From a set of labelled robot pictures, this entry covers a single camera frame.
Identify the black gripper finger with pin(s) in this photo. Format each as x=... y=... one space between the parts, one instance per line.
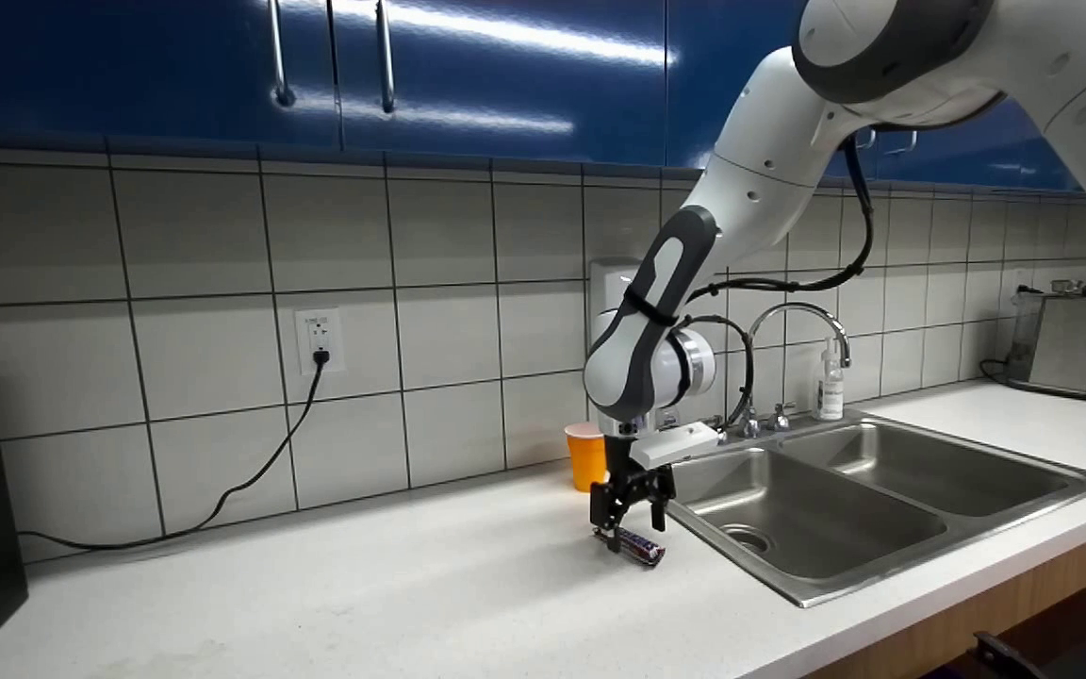
x=662 y=491
x=600 y=511

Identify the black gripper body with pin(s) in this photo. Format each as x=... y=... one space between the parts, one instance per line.
x=626 y=476

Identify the brown snack packet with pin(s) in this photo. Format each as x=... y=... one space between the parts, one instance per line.
x=643 y=553

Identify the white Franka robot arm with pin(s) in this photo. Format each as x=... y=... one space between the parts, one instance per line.
x=757 y=165

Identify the stainless steel double sink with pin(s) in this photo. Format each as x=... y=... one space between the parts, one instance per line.
x=821 y=514

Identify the orange plastic cup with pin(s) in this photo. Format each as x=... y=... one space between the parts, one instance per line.
x=581 y=457

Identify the clear pump soap bottle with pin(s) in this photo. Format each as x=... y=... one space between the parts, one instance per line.
x=833 y=402

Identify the chrome gooseneck faucet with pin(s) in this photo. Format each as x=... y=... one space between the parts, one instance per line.
x=821 y=313

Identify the wooden counter base cabinet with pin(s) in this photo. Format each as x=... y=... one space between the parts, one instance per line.
x=943 y=628

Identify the black chair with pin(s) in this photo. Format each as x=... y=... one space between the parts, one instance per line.
x=1008 y=663

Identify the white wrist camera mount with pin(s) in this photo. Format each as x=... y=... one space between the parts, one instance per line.
x=680 y=445

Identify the white wall soap dispenser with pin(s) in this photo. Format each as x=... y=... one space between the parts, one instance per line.
x=605 y=284

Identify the white wall power outlet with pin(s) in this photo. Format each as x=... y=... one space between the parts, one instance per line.
x=321 y=334

